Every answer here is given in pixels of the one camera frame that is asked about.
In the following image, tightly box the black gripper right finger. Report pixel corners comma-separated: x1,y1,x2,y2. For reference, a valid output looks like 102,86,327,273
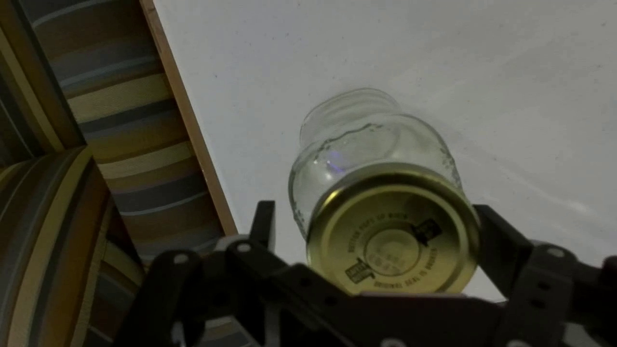
470,202,617,347

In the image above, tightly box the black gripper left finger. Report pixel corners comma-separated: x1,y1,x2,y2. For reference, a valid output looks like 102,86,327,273
113,198,324,347

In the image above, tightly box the gold metal jar lid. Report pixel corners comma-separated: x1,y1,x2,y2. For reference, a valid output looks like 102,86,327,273
304,161,482,296

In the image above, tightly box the clear glass jar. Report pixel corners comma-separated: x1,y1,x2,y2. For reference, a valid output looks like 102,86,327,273
287,86,464,242

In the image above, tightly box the striped sofa cushion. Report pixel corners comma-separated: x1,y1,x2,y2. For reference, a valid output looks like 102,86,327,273
0,146,146,347

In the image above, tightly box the striped fabric sofa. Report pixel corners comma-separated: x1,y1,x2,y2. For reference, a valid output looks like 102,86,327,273
0,0,227,347

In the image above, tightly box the white plastic board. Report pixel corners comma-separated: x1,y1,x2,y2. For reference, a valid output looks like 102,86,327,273
152,0,617,304

